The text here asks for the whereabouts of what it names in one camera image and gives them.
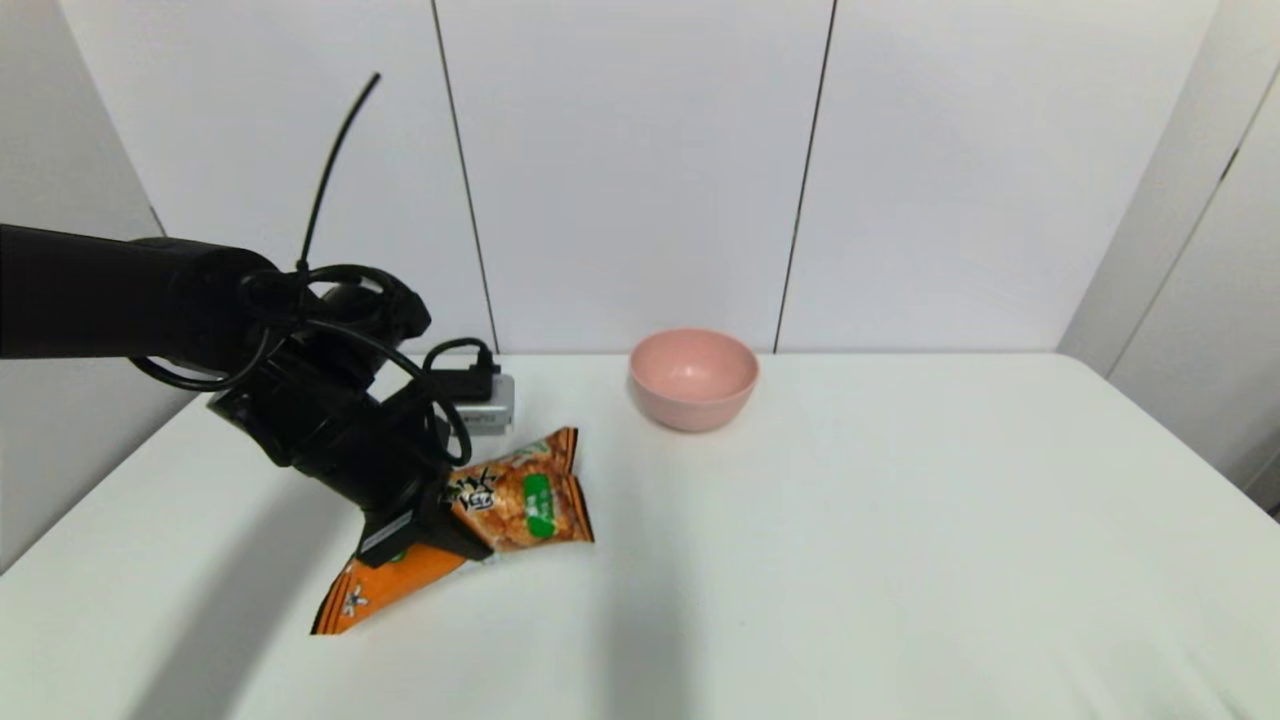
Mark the pink bowl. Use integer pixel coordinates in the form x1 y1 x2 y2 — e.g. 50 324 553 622
628 328 761 434

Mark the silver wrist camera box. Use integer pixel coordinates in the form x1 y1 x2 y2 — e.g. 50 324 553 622
430 368 517 437

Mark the orange cookie snack bag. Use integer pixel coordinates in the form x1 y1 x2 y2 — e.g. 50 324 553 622
310 427 596 636

